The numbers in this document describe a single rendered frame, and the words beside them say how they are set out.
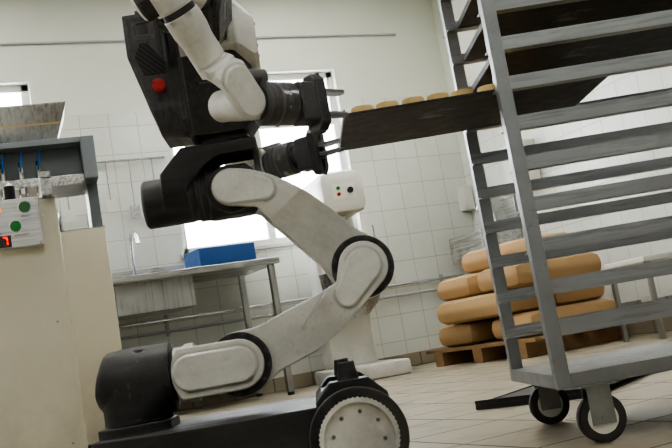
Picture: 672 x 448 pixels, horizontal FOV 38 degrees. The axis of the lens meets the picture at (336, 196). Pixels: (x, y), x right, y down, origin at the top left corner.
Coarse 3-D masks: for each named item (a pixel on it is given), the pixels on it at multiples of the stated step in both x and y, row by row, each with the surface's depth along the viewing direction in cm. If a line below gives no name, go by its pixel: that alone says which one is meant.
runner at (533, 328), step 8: (640, 304) 248; (648, 304) 248; (592, 312) 247; (600, 312) 247; (608, 312) 248; (560, 320) 247; (504, 328) 246; (512, 328) 246; (520, 328) 246; (528, 328) 246; (536, 328) 246; (512, 336) 246; (520, 336) 244
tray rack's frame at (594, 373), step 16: (608, 352) 247; (624, 352) 237; (640, 352) 227; (656, 352) 218; (528, 368) 239; (544, 368) 229; (576, 368) 212; (592, 368) 203; (608, 368) 201; (624, 368) 201; (640, 368) 201; (656, 368) 201; (544, 384) 212; (576, 384) 200; (592, 384) 200; (608, 384) 200; (544, 400) 244; (592, 400) 199; (608, 400) 199; (592, 416) 199; (608, 416) 199
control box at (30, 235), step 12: (0, 204) 274; (12, 204) 275; (36, 204) 277; (0, 216) 274; (12, 216) 275; (24, 216) 275; (36, 216) 276; (0, 228) 273; (24, 228) 275; (36, 228) 276; (0, 240) 272; (12, 240) 273; (24, 240) 274; (36, 240) 275
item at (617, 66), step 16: (592, 64) 214; (608, 64) 214; (624, 64) 214; (640, 64) 214; (656, 64) 214; (512, 80) 213; (528, 80) 213; (544, 80) 213; (560, 80) 213; (576, 80) 215
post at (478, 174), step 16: (448, 16) 258; (448, 48) 258; (464, 80) 256; (480, 176) 252; (480, 208) 251; (496, 240) 250; (496, 272) 249; (496, 288) 248; (512, 320) 247; (512, 352) 246; (512, 368) 245
